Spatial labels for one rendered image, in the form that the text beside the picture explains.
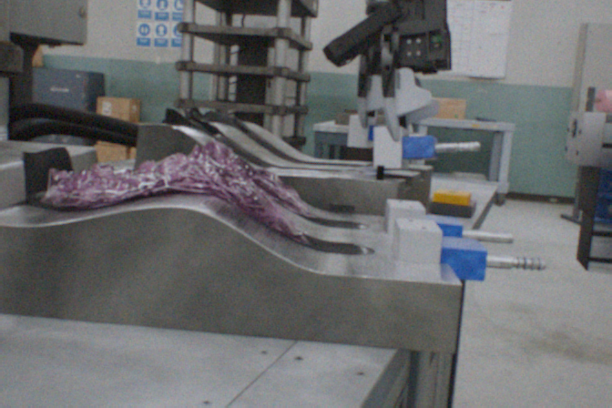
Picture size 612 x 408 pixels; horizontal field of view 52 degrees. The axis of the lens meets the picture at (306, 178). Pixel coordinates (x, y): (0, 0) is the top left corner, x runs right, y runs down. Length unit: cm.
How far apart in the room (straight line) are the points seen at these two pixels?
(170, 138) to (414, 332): 51
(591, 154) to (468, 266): 64
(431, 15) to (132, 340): 55
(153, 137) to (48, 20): 66
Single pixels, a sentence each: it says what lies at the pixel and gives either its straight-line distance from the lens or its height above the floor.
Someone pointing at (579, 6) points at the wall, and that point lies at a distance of 760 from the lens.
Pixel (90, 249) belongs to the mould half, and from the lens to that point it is 51.
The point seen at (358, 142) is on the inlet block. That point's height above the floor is 91.
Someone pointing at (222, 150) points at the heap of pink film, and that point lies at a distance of 66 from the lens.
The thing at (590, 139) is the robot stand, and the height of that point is 95.
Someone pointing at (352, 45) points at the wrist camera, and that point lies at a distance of 85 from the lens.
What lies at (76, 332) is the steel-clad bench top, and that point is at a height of 80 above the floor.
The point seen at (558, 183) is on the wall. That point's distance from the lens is 754.
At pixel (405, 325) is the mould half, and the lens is 49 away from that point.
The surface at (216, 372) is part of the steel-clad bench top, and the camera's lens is 44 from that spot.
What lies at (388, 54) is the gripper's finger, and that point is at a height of 105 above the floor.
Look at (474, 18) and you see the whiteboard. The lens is 739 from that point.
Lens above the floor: 98
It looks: 7 degrees down
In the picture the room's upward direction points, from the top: 4 degrees clockwise
